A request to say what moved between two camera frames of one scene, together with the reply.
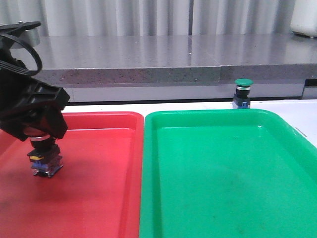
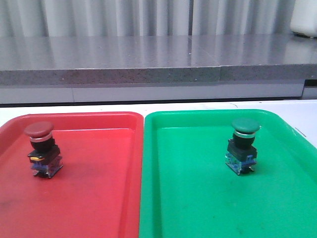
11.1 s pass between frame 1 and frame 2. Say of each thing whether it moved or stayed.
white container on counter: stayed
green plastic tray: stayed
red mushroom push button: stayed
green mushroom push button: moved
